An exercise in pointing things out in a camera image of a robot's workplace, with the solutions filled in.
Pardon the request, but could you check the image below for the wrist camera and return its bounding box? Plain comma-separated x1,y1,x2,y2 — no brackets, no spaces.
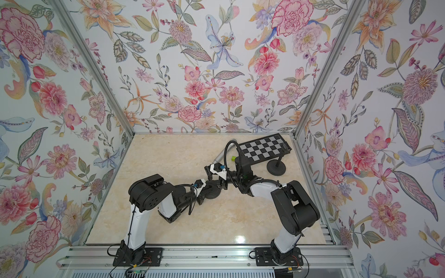
210,163,227,181
193,179,206,197

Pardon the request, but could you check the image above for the black round stand base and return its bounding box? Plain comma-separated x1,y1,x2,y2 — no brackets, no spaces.
267,159,286,176

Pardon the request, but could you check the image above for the black checkered chess box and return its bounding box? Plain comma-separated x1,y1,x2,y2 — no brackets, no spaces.
239,133,287,164

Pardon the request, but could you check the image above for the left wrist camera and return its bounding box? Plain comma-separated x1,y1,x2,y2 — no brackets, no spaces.
193,179,206,197

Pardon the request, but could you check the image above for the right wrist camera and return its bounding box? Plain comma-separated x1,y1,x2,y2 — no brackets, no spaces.
210,163,227,181

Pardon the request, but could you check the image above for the black stand pole with clip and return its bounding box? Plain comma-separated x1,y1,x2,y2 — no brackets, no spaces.
276,142,292,167

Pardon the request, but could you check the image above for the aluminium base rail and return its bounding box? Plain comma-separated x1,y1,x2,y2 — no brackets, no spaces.
56,244,358,278

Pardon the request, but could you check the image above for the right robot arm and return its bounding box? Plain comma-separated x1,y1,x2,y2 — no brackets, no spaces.
202,134,321,266

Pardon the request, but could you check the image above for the silver microphone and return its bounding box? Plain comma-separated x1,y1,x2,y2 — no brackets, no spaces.
213,139,237,163

